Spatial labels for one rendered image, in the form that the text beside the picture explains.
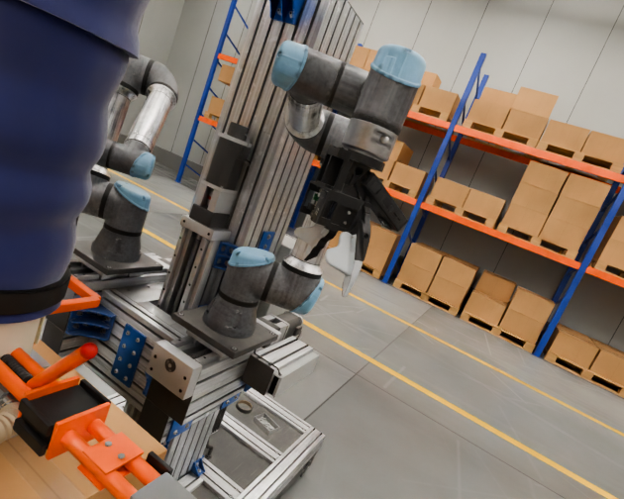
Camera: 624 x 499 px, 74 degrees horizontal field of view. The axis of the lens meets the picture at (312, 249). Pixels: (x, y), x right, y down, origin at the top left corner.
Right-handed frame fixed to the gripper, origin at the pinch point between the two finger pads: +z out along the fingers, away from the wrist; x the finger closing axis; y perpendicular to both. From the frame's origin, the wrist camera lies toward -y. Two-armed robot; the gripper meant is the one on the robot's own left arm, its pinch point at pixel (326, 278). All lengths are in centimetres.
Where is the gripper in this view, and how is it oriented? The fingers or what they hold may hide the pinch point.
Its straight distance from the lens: 67.2
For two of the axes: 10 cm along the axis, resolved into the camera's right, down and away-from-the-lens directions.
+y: -8.5, -2.4, -4.7
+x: 3.9, 3.3, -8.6
